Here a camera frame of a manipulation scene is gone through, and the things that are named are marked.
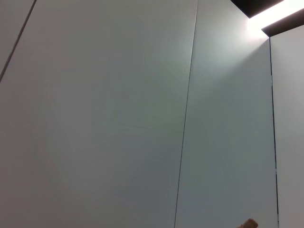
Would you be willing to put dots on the khaki canvas food bag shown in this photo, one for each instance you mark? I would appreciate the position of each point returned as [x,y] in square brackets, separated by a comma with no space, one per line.
[249,223]

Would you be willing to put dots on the ceiling strip light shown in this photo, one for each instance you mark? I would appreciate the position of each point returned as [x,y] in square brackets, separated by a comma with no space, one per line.
[273,15]

